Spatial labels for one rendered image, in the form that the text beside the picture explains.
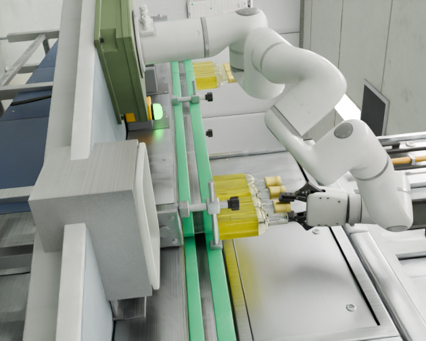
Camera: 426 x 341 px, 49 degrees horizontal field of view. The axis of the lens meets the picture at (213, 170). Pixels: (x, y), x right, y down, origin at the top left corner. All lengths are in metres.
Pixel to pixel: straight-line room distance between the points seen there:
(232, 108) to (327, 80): 6.52
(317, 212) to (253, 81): 0.37
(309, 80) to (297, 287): 0.52
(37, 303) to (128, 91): 0.54
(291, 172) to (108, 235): 1.02
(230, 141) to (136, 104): 6.55
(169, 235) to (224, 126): 6.56
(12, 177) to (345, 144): 0.80
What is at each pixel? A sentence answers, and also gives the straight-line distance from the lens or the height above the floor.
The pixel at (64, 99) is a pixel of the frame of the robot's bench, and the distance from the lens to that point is 1.00.
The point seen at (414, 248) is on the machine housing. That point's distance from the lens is 1.39.
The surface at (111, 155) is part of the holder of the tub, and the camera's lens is 0.82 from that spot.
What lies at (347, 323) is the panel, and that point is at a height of 1.22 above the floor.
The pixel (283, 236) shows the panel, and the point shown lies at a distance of 1.34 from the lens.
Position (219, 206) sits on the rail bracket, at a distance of 0.97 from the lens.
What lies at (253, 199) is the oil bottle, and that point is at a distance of 1.21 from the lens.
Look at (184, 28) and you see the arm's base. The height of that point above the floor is 0.94.
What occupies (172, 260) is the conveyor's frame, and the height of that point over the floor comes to 0.86.
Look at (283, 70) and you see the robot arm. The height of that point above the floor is 1.12.
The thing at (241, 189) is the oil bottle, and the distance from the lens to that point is 1.25.
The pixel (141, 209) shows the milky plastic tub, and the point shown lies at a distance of 0.74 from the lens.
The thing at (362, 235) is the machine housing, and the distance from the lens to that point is 1.37.
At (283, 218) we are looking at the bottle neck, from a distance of 1.17.
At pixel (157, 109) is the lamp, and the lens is 1.32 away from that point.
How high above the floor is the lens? 0.92
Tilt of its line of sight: 3 degrees up
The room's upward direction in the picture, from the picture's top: 84 degrees clockwise
